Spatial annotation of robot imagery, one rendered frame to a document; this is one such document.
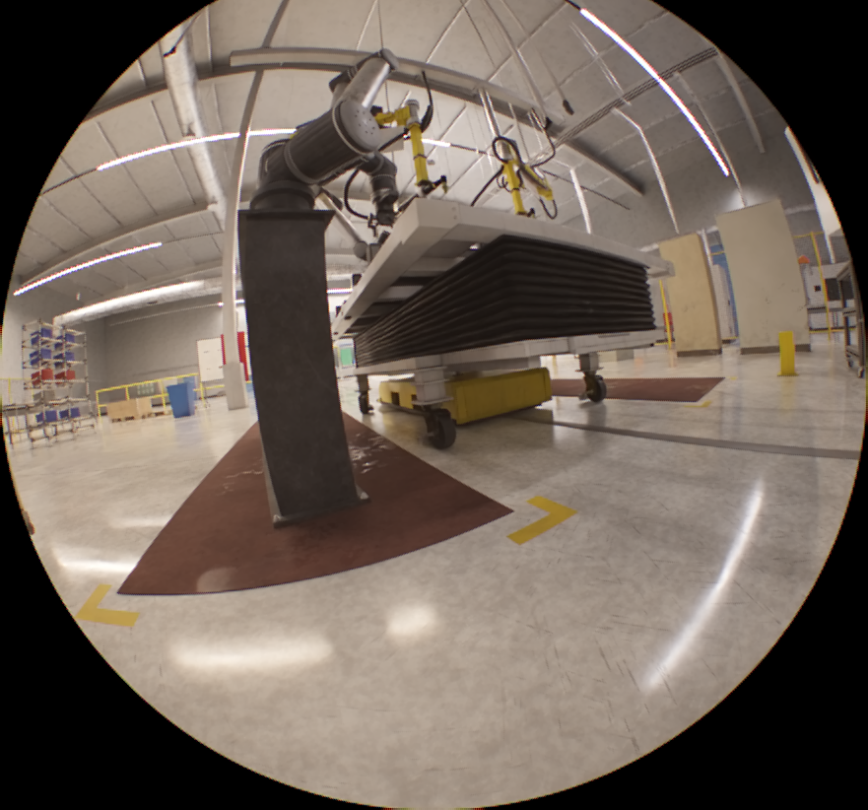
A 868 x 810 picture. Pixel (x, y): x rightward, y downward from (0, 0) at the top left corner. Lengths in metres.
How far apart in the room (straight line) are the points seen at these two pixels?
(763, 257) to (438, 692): 5.36
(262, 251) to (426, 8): 10.16
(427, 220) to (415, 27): 10.36
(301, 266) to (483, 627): 0.95
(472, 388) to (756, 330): 4.46
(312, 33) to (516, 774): 11.57
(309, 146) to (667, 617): 1.32
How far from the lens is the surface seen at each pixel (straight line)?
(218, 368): 9.70
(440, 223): 0.86
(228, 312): 6.73
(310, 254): 0.97
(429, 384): 1.37
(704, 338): 5.51
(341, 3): 10.71
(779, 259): 5.32
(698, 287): 5.55
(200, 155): 11.30
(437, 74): 3.63
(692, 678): 0.49
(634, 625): 0.52
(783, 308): 5.25
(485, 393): 1.80
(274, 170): 1.14
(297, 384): 0.88
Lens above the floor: 0.40
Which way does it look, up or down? 3 degrees down
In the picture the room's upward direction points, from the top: 7 degrees counter-clockwise
